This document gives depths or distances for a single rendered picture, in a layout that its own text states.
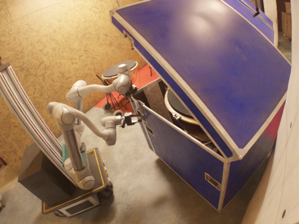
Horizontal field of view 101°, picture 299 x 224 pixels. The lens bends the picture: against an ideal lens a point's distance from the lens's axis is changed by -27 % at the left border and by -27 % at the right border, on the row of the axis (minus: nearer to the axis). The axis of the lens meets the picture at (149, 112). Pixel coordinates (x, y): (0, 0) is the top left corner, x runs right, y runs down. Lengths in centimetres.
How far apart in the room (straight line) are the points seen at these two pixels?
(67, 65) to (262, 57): 337
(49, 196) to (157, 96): 163
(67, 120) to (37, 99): 236
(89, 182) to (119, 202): 69
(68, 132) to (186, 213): 132
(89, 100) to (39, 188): 263
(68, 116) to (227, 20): 137
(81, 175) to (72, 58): 279
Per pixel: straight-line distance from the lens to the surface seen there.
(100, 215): 210
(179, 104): 128
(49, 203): 212
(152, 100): 180
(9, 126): 346
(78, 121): 206
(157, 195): 194
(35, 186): 191
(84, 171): 145
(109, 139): 158
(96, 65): 409
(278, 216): 51
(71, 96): 166
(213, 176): 114
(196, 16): 129
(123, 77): 133
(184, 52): 95
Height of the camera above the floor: 170
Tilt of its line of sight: 34 degrees down
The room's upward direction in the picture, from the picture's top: 19 degrees counter-clockwise
